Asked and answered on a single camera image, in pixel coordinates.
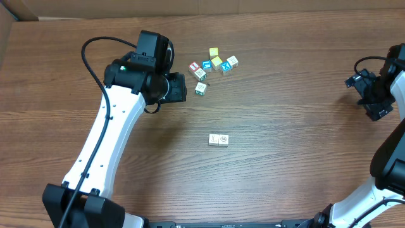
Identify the yellow block far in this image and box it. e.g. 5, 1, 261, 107
209, 47, 219, 60

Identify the white plain letter block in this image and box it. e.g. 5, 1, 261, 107
208, 134, 220, 146

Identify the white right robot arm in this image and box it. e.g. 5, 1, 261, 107
300, 44, 404, 227

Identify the yellow block near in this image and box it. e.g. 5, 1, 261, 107
211, 56, 223, 71

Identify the white shell number block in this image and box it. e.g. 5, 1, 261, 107
218, 134, 229, 147

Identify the white block far right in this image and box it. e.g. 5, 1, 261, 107
227, 56, 239, 68

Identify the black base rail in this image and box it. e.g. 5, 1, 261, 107
145, 219, 320, 228

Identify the blue letter block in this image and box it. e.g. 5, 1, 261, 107
201, 60, 213, 72

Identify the white green Z block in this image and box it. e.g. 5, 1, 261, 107
195, 82, 207, 96

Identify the yellow block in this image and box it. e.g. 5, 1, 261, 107
211, 56, 223, 71
209, 47, 219, 60

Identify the white green pattern block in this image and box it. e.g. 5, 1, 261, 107
194, 68, 207, 82

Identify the blue X block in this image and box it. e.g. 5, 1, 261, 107
220, 61, 232, 75

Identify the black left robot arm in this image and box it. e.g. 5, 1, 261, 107
42, 59, 187, 227

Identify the red I block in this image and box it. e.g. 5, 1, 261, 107
189, 61, 200, 73

